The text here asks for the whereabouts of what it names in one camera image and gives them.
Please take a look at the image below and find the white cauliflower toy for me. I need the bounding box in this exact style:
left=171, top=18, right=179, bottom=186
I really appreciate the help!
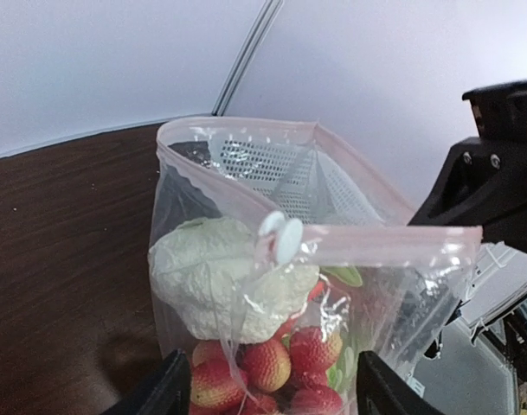
left=148, top=217, right=319, bottom=343

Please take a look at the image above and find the right aluminium frame post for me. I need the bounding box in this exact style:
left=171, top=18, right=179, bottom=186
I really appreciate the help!
left=211, top=0, right=284, bottom=117

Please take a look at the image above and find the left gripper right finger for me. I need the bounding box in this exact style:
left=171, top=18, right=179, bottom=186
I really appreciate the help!
left=357, top=351, right=443, bottom=415

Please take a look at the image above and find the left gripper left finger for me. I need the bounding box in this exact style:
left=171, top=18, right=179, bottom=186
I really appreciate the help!
left=101, top=349, right=190, bottom=415

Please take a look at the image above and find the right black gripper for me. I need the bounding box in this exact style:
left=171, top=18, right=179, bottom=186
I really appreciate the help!
left=408, top=80, right=527, bottom=254

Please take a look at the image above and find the green leafy vegetable toy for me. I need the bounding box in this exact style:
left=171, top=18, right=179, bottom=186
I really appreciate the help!
left=323, top=267, right=363, bottom=393

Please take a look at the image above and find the red lychee bunch toy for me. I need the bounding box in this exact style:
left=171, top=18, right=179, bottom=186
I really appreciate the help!
left=190, top=273, right=353, bottom=414

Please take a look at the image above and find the white plastic basket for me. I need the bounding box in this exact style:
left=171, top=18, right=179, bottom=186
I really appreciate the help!
left=209, top=133, right=389, bottom=226

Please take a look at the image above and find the clear dotted zip bag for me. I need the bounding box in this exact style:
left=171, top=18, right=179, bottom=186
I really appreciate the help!
left=148, top=118, right=482, bottom=414

